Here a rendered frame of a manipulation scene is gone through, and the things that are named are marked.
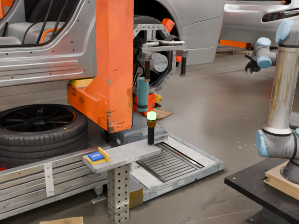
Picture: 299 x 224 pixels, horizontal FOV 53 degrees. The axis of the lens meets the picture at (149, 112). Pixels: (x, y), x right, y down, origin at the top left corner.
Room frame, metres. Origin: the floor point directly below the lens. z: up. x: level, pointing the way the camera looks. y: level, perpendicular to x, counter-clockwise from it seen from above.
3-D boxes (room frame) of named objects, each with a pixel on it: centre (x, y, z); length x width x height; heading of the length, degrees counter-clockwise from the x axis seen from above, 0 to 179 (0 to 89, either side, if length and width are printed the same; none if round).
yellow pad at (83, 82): (2.17, 0.52, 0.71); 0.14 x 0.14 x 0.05; 36
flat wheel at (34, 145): (1.91, 0.76, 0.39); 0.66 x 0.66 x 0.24
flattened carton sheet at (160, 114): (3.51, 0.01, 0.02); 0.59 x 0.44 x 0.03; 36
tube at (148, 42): (2.21, 0.04, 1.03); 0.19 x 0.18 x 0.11; 36
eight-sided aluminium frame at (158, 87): (2.37, 0.03, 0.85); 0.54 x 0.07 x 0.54; 126
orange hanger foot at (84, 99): (2.03, 0.42, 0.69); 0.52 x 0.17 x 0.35; 36
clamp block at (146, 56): (2.10, 0.04, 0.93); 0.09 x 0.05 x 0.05; 36
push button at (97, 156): (1.45, 0.28, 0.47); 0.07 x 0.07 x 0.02; 36
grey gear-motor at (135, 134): (2.11, 0.22, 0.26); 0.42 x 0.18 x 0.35; 36
